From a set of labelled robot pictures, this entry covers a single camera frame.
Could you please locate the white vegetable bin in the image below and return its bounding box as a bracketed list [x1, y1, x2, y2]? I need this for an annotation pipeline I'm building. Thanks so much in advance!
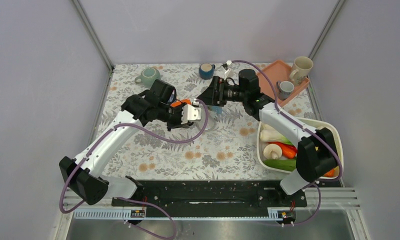
[256, 117, 344, 174]

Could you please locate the red tomato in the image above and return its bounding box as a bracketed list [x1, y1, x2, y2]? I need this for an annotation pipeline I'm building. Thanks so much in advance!
[323, 168, 336, 178]

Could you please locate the dark teal ribbed mug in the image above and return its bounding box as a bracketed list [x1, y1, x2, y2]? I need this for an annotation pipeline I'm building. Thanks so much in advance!
[198, 63, 216, 80]

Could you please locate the orange mug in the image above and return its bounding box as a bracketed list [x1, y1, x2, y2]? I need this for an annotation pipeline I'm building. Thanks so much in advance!
[170, 98, 192, 108]

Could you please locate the grey ribbed mug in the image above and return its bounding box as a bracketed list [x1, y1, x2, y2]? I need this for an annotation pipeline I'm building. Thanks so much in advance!
[276, 80, 295, 101]

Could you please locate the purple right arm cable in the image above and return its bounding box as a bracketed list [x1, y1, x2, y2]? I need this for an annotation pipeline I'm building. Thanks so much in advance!
[225, 59, 344, 228]

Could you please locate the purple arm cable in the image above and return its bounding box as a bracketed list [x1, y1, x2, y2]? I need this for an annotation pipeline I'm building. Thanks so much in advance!
[58, 98, 210, 240]
[225, 59, 344, 228]

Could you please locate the white bok choy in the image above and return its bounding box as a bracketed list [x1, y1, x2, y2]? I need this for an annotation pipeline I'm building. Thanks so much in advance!
[259, 123, 293, 146]

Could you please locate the salmon pink tray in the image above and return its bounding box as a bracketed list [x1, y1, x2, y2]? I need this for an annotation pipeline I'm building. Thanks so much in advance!
[256, 60, 310, 107]

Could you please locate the white mushroom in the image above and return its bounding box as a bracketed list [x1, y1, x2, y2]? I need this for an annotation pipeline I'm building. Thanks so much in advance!
[262, 144, 282, 160]

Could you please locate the cream white mug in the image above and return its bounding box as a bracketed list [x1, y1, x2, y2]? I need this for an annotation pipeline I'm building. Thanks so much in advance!
[288, 56, 314, 86]

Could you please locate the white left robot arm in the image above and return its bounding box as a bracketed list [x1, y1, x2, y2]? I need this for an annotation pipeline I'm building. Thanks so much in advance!
[59, 80, 207, 206]

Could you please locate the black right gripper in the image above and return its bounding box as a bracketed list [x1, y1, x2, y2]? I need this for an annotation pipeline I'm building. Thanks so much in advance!
[198, 76, 248, 107]

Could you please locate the orange carrot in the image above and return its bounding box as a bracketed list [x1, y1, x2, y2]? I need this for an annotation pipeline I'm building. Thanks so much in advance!
[269, 141, 298, 159]

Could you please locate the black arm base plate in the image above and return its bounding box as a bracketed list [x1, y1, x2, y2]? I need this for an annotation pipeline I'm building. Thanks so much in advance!
[111, 179, 343, 219]

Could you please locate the floral patterned table mat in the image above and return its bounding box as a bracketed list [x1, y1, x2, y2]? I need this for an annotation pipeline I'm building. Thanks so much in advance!
[88, 62, 317, 182]

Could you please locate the blue butterfly mug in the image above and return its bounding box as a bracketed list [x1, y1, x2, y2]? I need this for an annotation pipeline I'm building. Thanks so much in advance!
[212, 106, 223, 115]

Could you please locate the light green speckled mug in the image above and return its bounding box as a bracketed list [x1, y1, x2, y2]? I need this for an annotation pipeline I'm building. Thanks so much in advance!
[134, 67, 161, 89]

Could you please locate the green cucumber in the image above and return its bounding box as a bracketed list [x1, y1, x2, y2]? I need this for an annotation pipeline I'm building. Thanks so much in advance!
[263, 159, 297, 172]

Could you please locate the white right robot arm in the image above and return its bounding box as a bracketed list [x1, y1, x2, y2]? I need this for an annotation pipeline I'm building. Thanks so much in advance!
[198, 69, 343, 206]

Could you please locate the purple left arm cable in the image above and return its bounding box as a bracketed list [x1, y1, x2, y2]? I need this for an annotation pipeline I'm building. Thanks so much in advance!
[58, 98, 210, 240]

